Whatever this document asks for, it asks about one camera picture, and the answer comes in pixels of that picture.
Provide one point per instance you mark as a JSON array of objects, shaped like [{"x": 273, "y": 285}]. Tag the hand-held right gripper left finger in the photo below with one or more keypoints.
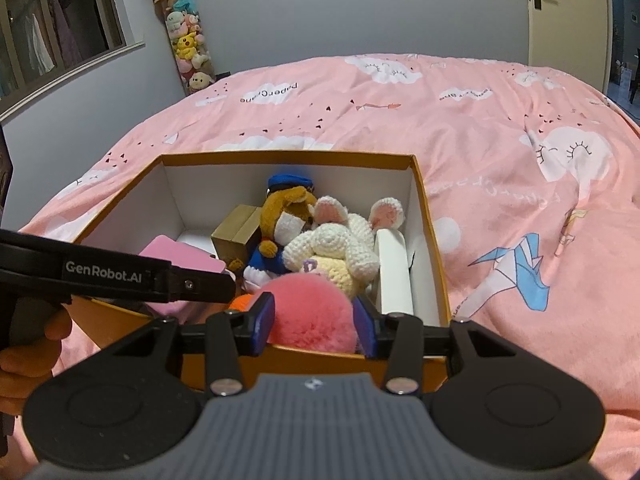
[{"x": 262, "y": 322}]

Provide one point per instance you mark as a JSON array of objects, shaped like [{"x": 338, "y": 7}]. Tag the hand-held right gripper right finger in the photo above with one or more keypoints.
[{"x": 367, "y": 331}]

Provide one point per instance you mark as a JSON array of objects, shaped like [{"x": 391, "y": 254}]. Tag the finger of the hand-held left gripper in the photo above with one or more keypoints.
[{"x": 200, "y": 285}]

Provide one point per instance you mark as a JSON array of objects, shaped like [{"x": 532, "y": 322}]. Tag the orange fuzzy ball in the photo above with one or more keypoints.
[{"x": 242, "y": 303}]

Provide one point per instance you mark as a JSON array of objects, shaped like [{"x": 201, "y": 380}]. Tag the pink pouch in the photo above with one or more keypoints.
[{"x": 175, "y": 256}]

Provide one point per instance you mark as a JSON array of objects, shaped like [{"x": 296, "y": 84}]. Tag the pink fluffy pompom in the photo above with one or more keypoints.
[{"x": 310, "y": 316}]

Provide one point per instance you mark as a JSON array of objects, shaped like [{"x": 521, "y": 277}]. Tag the small rectangular box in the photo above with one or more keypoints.
[{"x": 235, "y": 240}]

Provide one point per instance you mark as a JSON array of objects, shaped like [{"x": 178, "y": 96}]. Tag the white printed tube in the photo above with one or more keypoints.
[{"x": 395, "y": 270}]

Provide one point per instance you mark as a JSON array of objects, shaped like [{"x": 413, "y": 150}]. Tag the white crocheted bunny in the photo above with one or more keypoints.
[{"x": 325, "y": 246}]

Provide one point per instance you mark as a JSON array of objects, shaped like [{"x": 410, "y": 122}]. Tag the orange cardboard box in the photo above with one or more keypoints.
[{"x": 225, "y": 185}]

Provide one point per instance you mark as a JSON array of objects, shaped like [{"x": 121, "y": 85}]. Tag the brown bear plush blue uniform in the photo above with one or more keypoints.
[{"x": 285, "y": 206}]

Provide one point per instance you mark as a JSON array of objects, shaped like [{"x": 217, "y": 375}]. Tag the person's left hand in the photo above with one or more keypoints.
[{"x": 30, "y": 375}]

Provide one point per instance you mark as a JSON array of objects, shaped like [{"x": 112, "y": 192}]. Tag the pink printed blanket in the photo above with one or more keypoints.
[{"x": 500, "y": 160}]

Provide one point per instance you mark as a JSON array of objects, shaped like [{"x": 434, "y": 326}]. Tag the stack of plush toys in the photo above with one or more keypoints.
[{"x": 187, "y": 45}]

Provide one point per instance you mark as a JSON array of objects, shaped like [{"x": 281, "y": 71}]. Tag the window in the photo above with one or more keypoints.
[{"x": 60, "y": 20}]

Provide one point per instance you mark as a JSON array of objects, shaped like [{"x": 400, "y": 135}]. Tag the cream door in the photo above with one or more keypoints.
[{"x": 570, "y": 25}]

